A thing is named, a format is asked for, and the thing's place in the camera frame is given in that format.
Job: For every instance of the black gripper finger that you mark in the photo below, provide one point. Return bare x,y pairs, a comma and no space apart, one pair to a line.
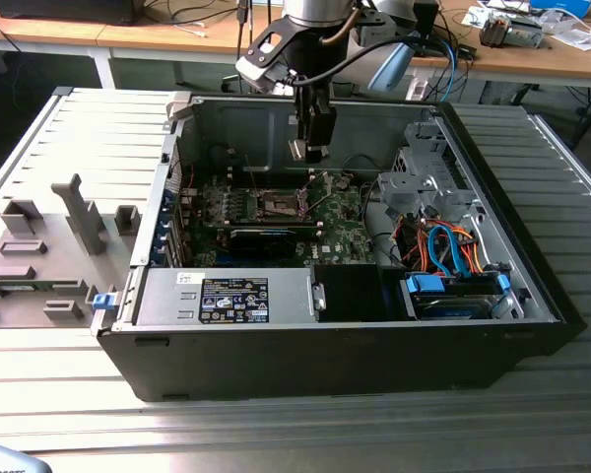
303,115
322,128

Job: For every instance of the blue box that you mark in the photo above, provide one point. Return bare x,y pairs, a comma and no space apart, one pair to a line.
561,6

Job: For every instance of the large silver port housing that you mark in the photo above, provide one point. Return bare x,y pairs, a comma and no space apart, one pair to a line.
189,195

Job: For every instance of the black PC case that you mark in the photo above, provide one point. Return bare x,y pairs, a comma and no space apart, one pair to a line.
325,359

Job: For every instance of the grey metal drive cage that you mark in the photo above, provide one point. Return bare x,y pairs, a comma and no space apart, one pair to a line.
413,189

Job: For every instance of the grey power supply unit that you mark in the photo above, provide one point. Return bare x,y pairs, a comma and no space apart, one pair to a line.
167,295

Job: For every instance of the clear plastic bag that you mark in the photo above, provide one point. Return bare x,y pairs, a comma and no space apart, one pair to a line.
578,37

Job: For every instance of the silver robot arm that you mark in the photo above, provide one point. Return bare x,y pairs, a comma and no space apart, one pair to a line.
320,10

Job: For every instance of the hard disk in blue carrier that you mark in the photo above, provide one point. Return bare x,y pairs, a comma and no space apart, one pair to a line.
423,287

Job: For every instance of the blue plastic clip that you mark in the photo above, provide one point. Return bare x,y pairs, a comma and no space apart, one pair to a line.
103,301

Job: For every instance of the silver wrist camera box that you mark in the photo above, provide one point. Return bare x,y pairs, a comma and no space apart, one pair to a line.
253,74

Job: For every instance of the blue expansion slot latch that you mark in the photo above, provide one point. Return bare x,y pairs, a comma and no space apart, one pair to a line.
161,250
168,200
165,226

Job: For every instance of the white paper sheet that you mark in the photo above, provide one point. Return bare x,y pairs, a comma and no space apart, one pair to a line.
475,17

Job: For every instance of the black equipment box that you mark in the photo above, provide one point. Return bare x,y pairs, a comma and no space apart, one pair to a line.
54,12

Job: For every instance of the grey rounded device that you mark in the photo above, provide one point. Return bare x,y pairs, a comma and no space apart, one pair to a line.
5,460

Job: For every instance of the silver CPU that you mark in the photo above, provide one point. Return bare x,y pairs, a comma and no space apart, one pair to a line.
298,150

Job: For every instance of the green motherboard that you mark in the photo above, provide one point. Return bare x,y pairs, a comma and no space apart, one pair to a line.
345,231

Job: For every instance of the CPU socket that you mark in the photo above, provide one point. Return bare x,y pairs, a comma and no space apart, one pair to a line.
278,203

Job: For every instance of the black graphics card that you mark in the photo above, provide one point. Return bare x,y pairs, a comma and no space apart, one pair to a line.
263,244

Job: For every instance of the dark RAM stick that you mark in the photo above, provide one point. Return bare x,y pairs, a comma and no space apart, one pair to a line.
276,227

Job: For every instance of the light wooden desk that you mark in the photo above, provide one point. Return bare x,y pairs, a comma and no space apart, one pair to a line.
187,37

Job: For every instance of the black RAM slot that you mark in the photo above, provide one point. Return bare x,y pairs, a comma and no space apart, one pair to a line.
266,170
266,183
266,175
266,179

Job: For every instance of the grey parts rack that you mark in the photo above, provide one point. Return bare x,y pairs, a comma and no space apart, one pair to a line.
113,266

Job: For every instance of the copper finned CPU cooler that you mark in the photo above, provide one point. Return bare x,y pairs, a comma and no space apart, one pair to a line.
495,32

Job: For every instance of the grey metal drive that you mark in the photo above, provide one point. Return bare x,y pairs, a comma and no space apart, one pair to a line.
527,34

